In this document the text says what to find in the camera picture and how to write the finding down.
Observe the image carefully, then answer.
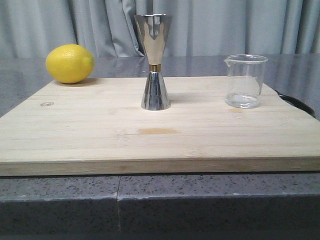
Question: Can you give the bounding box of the steel hourglass jigger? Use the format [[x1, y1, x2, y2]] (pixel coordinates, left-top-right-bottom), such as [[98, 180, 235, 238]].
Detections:
[[134, 14, 172, 111]]

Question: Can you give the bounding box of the clear glass beaker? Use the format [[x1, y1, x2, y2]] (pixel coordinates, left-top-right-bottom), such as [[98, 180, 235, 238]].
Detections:
[[224, 54, 268, 109]]

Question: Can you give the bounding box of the light wooden cutting board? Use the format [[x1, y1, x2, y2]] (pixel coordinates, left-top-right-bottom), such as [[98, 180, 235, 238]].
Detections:
[[0, 76, 320, 176]]

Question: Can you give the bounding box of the yellow lemon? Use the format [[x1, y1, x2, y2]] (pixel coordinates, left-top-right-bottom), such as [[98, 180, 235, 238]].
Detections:
[[45, 44, 95, 84]]

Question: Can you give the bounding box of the grey curtain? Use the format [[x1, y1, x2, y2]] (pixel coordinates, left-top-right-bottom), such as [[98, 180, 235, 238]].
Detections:
[[0, 0, 320, 58]]

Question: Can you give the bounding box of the black cable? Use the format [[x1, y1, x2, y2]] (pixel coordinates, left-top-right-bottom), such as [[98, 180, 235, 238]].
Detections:
[[273, 88, 316, 117]]

